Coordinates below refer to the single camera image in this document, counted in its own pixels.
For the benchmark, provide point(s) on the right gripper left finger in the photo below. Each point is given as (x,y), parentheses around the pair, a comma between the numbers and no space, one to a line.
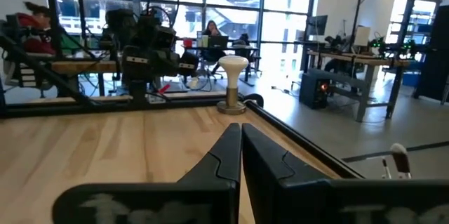
(221,168)

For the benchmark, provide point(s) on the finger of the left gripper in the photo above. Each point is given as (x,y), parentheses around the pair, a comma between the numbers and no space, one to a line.
(140,67)
(175,66)

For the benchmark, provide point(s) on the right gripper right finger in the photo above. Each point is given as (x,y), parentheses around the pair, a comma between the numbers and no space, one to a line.
(266,175)

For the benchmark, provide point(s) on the large powder makeup brush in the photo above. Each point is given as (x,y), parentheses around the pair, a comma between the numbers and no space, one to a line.
(400,159)

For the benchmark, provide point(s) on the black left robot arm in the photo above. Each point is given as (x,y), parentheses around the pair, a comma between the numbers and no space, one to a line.
(119,24)

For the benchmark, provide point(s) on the black background robot arm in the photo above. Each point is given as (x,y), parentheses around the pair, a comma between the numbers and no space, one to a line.
(377,43)
(408,46)

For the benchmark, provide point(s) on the red cup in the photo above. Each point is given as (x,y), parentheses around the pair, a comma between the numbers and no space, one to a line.
(187,43)

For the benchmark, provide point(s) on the black laptop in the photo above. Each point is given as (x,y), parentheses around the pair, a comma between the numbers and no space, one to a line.
(217,41)

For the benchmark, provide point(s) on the white mushroom table lamp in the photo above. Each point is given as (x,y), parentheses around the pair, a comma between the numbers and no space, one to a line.
(232,73)

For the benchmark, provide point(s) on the black desk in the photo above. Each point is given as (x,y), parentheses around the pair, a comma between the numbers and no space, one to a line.
(245,49)

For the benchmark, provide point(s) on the black computer tower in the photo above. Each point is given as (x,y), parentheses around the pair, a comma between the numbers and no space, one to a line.
(314,88)

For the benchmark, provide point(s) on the grey workshop table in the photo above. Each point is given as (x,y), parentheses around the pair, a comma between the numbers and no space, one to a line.
(358,60)

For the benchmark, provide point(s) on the black computer monitor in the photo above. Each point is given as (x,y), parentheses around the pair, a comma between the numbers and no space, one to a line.
(316,24)

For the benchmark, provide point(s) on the black cabinet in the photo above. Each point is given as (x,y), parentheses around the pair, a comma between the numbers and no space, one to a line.
(435,55)

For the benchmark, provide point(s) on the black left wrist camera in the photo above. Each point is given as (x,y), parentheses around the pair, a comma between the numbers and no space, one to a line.
(159,36)

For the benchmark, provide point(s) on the black rig upright post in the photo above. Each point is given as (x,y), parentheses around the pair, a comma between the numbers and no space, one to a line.
(51,13)
(80,6)

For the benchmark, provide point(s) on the black background rig frame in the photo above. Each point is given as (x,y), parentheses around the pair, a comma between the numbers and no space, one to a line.
(393,94)

